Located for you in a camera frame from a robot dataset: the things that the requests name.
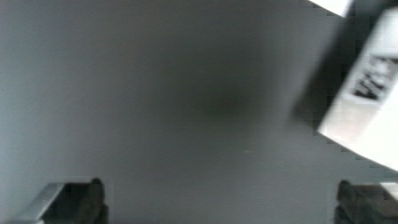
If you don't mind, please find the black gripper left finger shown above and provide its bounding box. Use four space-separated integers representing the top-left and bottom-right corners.
13 178 109 224

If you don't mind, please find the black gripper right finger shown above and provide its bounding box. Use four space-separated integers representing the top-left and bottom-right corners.
334 180 398 224

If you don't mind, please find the white leg block right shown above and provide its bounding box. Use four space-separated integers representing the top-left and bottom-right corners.
308 0 354 17

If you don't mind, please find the white leg with marker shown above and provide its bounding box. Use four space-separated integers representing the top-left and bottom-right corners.
318 6 398 172

